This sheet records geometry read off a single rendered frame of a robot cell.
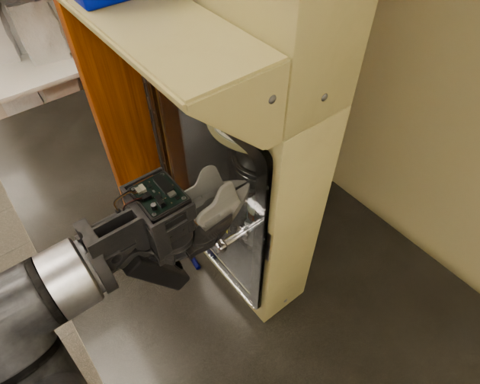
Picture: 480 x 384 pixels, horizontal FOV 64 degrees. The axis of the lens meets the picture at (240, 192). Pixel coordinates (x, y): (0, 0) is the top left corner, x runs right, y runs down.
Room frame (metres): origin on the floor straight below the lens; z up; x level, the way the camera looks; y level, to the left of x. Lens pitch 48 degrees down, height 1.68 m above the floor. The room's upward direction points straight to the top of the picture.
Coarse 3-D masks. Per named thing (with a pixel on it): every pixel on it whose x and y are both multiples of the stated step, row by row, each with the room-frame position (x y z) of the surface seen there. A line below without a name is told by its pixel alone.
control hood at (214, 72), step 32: (64, 0) 0.45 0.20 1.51; (160, 0) 0.44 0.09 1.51; (96, 32) 0.38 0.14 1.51; (128, 32) 0.37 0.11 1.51; (160, 32) 0.37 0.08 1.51; (192, 32) 0.37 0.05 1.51; (224, 32) 0.37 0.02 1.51; (160, 64) 0.31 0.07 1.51; (192, 64) 0.31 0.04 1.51; (224, 64) 0.31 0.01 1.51; (256, 64) 0.31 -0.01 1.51; (288, 64) 0.32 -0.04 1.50; (192, 96) 0.26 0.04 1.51; (224, 96) 0.27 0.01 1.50; (256, 96) 0.29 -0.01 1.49; (224, 128) 0.27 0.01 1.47; (256, 128) 0.29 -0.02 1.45
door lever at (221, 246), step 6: (240, 228) 0.35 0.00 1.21; (234, 234) 0.34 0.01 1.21; (240, 234) 0.34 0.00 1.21; (246, 234) 0.34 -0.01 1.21; (222, 240) 0.33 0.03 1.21; (228, 240) 0.33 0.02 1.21; (234, 240) 0.33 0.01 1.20; (246, 240) 0.34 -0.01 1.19; (216, 246) 0.32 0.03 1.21; (222, 246) 0.32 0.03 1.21; (228, 246) 0.33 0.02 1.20; (216, 252) 0.32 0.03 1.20; (222, 252) 0.32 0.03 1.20
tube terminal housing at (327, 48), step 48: (192, 0) 0.45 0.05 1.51; (240, 0) 0.38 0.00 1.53; (288, 0) 0.33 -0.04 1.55; (336, 0) 0.35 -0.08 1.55; (288, 48) 0.32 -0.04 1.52; (336, 48) 0.35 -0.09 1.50; (288, 96) 0.32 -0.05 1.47; (336, 96) 0.37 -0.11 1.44; (288, 144) 0.32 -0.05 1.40; (336, 144) 0.38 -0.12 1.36; (288, 192) 0.33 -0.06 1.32; (288, 240) 0.34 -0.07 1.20; (288, 288) 0.35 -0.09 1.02
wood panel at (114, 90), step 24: (72, 24) 0.56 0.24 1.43; (72, 48) 0.56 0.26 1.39; (96, 48) 0.57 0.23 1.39; (96, 72) 0.57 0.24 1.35; (120, 72) 0.59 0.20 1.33; (96, 96) 0.56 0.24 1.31; (120, 96) 0.58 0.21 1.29; (144, 96) 0.61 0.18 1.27; (96, 120) 0.57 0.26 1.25; (120, 120) 0.58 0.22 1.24; (144, 120) 0.61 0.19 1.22; (120, 144) 0.57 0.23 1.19; (144, 144) 0.60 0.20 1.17; (120, 168) 0.56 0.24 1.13; (144, 168) 0.59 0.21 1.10; (120, 192) 0.57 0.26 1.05
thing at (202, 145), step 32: (160, 96) 0.52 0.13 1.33; (160, 128) 0.54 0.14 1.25; (192, 128) 0.45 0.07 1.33; (192, 160) 0.46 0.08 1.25; (224, 160) 0.39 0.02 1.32; (256, 160) 0.33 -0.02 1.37; (256, 192) 0.33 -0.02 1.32; (256, 224) 0.33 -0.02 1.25; (224, 256) 0.40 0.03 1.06; (256, 256) 0.33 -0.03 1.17; (256, 288) 0.32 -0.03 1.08
